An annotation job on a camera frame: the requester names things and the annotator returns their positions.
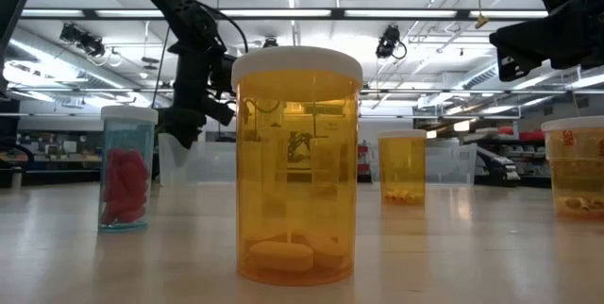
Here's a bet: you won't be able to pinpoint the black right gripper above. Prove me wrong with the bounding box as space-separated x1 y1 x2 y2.
488 0 604 83

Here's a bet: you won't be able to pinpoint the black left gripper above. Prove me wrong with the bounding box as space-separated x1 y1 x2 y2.
157 42 238 150

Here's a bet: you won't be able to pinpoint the blue bottle red pills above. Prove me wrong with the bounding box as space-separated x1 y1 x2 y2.
97 104 159 233

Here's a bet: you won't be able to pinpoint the large amber bottle oval pills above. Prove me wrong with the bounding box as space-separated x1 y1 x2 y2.
230 45 364 287

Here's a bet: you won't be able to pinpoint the amber bottle red print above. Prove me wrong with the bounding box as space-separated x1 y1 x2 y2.
540 115 604 221

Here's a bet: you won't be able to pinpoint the small amber bottle yellow pills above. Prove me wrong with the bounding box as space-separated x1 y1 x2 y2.
377 128 428 207

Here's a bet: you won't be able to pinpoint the clear plastic bin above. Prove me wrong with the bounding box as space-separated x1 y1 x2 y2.
424 142 478 186
158 132 238 187

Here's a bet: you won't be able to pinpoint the red storage bins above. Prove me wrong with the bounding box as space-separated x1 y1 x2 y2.
496 126 546 144

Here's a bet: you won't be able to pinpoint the black hanging cable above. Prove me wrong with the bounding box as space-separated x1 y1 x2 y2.
150 24 172 109

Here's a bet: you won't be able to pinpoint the black overhead camera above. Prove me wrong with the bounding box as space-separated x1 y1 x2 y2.
375 24 409 60

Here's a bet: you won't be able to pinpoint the black ceiling device with cables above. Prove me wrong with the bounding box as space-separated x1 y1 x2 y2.
58 22 107 59

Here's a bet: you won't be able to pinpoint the black frame crossbar with lights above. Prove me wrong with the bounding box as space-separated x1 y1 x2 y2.
18 7 549 21

